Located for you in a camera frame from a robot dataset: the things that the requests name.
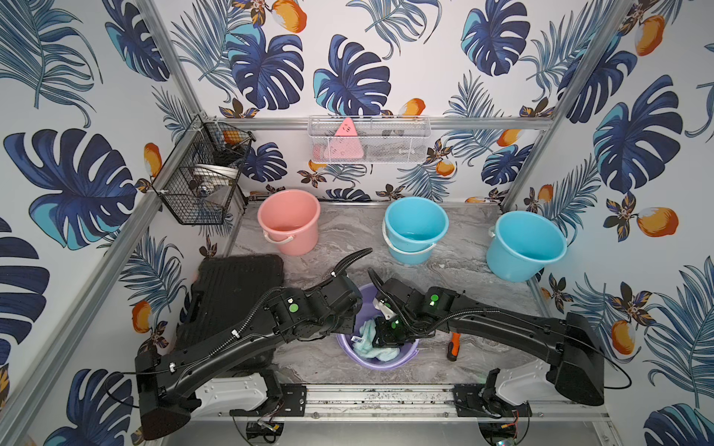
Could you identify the purple plastic bucket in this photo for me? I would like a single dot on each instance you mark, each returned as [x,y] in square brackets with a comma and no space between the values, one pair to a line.
[407,352]

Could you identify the pink triangular sponge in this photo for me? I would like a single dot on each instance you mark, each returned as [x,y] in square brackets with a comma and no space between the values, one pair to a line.
[345,145]

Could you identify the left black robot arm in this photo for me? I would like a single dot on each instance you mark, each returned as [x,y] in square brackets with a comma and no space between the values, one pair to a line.
[167,383]

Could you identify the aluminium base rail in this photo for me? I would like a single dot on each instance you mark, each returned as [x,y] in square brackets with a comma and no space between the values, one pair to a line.
[233,397]

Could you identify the mint green microfiber cloth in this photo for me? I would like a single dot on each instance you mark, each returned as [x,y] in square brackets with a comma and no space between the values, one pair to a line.
[363,344]

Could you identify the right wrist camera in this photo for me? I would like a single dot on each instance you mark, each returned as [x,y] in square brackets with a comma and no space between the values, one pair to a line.
[384,308]

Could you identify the orange handled screwdriver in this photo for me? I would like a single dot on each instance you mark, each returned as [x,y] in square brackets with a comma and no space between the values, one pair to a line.
[453,347]

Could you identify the black wire basket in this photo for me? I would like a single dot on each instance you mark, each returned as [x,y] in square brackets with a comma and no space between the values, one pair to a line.
[203,172]

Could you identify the teal bucket on wall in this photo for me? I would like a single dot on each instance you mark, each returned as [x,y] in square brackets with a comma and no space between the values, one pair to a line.
[522,244]

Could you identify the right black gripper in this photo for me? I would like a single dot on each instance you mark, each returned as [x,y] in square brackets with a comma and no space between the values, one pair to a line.
[382,339]

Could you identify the teal bucket with white handle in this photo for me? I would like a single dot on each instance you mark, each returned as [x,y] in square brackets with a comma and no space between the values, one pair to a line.
[412,227]

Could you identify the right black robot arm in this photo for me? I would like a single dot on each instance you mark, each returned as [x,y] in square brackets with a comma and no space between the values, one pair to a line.
[569,362]

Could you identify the black ribbed case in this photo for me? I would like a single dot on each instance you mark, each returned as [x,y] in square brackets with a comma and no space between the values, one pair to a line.
[222,297]

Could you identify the pink plastic bucket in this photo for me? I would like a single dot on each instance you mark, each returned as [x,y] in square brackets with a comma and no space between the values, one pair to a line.
[289,220]

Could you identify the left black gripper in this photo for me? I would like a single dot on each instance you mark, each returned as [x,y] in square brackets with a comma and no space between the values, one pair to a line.
[346,304]

